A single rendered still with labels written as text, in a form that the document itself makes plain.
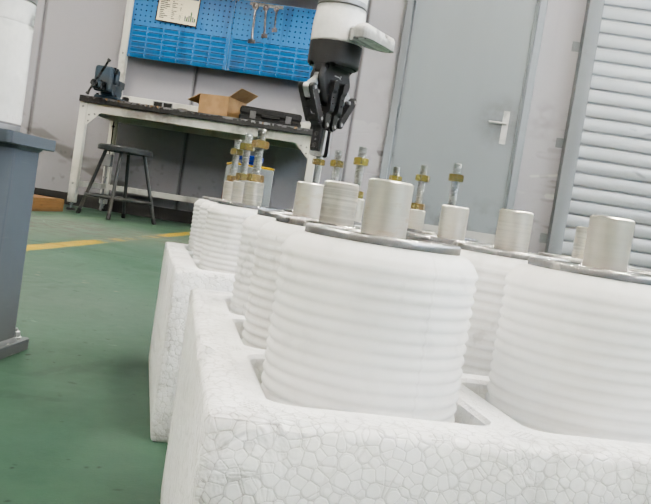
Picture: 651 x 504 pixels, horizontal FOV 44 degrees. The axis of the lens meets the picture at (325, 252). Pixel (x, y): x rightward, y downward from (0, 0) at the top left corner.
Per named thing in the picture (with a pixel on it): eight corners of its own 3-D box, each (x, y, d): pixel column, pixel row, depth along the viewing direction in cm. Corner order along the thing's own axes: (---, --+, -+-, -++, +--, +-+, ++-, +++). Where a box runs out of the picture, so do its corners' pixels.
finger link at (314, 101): (300, 79, 111) (311, 115, 115) (294, 86, 110) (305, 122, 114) (317, 80, 109) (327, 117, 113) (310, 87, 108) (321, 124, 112)
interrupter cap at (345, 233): (318, 243, 35) (320, 226, 34) (293, 233, 42) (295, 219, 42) (482, 267, 36) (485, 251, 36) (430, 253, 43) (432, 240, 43)
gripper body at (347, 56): (329, 46, 120) (319, 109, 121) (299, 31, 113) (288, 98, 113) (373, 48, 116) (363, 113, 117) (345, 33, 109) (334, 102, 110)
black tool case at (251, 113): (239, 124, 569) (242, 110, 568) (298, 134, 572) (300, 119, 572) (238, 119, 534) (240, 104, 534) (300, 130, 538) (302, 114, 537)
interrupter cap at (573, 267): (569, 279, 37) (572, 264, 37) (503, 264, 44) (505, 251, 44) (715, 301, 38) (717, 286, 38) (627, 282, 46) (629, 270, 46)
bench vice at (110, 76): (103, 102, 549) (108, 66, 547) (127, 106, 548) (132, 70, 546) (81, 93, 508) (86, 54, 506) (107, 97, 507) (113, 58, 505)
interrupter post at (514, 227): (498, 259, 51) (507, 208, 51) (484, 256, 54) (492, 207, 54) (533, 264, 52) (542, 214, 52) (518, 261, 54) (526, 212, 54)
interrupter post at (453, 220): (439, 246, 63) (446, 204, 63) (430, 244, 65) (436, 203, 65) (468, 250, 63) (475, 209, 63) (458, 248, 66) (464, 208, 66)
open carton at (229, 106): (203, 121, 586) (208, 90, 585) (253, 127, 574) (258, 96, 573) (184, 114, 557) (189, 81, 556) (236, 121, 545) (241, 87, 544)
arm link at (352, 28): (367, 38, 107) (374, -9, 107) (297, 36, 113) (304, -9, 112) (396, 54, 115) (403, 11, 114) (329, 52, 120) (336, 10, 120)
